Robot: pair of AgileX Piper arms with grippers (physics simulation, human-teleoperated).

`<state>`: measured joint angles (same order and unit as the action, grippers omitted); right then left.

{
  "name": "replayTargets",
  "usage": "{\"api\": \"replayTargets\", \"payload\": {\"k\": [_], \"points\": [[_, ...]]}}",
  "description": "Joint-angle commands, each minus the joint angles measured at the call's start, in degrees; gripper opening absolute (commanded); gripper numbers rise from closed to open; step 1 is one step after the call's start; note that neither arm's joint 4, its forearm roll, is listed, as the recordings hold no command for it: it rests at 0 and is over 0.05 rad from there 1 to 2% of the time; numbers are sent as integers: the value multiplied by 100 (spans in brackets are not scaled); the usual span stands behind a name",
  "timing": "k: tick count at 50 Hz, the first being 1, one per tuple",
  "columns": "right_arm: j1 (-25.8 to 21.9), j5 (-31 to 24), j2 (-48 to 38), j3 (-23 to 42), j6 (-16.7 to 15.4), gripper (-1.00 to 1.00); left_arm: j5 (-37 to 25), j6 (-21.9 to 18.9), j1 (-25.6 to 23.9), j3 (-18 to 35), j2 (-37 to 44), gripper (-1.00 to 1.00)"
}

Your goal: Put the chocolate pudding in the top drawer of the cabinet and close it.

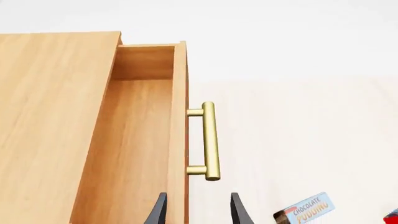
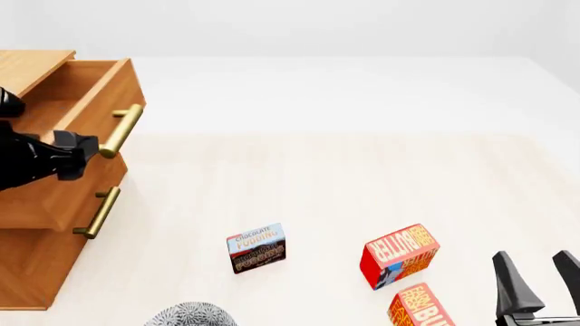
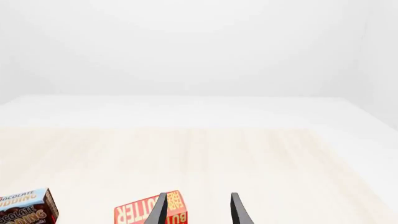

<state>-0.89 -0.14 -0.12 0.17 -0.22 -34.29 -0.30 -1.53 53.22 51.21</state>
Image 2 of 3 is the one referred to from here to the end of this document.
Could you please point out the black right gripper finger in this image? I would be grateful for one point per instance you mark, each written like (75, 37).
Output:
(570, 275)
(514, 288)

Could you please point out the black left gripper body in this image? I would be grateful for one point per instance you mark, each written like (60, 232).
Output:
(79, 159)

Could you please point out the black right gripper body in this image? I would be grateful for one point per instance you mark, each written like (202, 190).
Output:
(534, 321)

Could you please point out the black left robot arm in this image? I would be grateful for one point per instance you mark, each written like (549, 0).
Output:
(22, 163)

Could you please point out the wooden drawer, slightly open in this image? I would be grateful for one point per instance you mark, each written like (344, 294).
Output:
(68, 200)

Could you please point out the wooden drawer, large open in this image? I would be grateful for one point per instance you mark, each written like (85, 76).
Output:
(86, 85)

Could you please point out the wooden cabinet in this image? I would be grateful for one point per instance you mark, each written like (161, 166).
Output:
(31, 268)

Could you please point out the chocolate pudding box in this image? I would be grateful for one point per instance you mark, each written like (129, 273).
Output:
(256, 249)

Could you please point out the red butter box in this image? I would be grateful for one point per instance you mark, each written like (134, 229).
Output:
(399, 253)
(419, 307)

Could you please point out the black white patterned bowl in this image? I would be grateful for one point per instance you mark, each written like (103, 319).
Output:
(192, 316)

